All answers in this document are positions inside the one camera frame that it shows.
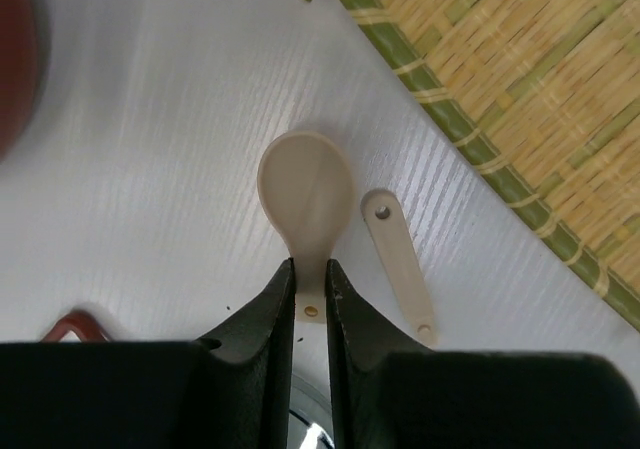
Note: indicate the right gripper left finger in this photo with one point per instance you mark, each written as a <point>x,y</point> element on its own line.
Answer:
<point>230,388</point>

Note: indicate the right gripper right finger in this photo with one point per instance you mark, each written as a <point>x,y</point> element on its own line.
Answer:
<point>389,391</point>

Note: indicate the beige spoon handle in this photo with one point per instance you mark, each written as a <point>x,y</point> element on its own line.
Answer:
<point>385,220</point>

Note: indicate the beige spoon head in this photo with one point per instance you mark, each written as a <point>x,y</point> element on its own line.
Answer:
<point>307,191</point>

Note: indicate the bamboo tray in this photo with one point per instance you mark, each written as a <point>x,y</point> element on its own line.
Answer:
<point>541,97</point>

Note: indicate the lower pink steel pot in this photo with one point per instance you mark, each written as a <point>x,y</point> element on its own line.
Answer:
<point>25,50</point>

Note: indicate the grey lid with handle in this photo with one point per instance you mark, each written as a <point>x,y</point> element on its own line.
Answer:
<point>310,423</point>

